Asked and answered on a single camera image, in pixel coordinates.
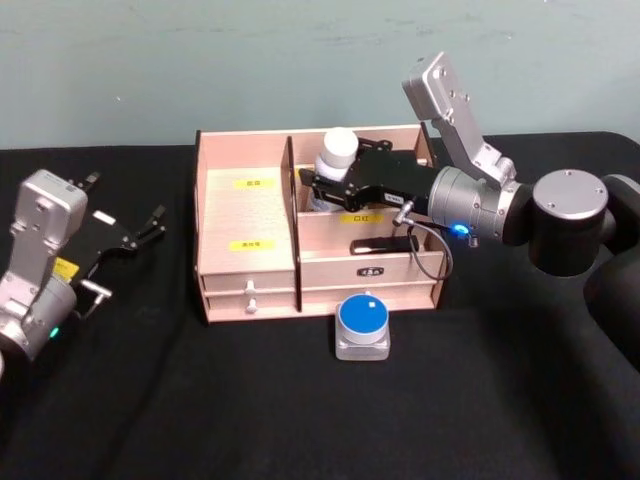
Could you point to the clear jar with blue lid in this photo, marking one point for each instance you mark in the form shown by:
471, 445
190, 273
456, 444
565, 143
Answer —
362, 322

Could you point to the wide wooden drawer, black label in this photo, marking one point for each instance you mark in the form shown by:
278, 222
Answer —
370, 270

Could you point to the wide plain wooden drawer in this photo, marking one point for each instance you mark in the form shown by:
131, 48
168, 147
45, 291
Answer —
415, 296

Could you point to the flat black case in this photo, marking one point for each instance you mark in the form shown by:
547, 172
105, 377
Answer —
385, 246

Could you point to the pale wooden desk organizer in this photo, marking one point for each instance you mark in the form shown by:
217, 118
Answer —
250, 215

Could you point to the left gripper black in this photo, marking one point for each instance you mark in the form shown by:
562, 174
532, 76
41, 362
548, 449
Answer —
100, 240

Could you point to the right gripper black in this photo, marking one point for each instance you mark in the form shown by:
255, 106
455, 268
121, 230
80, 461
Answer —
390, 177

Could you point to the black table cloth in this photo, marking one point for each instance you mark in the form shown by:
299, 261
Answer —
200, 400

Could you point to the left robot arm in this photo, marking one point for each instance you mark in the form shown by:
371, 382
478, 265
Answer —
35, 280

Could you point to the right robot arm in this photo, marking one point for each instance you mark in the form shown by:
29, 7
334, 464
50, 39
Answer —
565, 225

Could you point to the narrow wooden drawer, white knob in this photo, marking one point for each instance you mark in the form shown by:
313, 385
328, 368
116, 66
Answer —
250, 282
250, 305

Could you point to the white plastic bottle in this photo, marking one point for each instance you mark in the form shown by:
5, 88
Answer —
336, 155

